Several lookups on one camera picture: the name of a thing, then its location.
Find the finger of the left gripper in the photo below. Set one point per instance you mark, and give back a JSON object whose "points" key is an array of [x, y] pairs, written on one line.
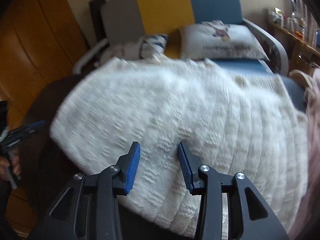
{"points": [[28, 129]]}

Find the wooden desk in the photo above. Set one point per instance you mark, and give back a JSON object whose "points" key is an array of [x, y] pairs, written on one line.
{"points": [[301, 56]]}

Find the white knit sweater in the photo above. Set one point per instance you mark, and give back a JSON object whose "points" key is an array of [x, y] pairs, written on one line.
{"points": [[175, 129]]}

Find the person's left hand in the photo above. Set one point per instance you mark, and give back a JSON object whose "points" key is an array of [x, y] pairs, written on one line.
{"points": [[16, 168]]}

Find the grey yellow blue sofa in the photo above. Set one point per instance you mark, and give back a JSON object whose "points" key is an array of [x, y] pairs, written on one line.
{"points": [[121, 21]]}

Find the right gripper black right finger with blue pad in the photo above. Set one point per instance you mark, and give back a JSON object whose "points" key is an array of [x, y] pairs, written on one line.
{"points": [[249, 215]]}

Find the white pillow blue triangles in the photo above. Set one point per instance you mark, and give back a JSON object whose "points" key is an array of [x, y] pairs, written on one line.
{"points": [[144, 48]]}

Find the pink garment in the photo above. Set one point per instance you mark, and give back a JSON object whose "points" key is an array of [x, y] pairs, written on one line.
{"points": [[306, 225]]}

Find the white pillow with text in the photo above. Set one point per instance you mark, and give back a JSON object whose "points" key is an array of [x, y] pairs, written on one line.
{"points": [[216, 40]]}

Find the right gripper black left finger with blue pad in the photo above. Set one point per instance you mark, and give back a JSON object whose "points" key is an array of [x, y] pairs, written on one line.
{"points": [[87, 208]]}

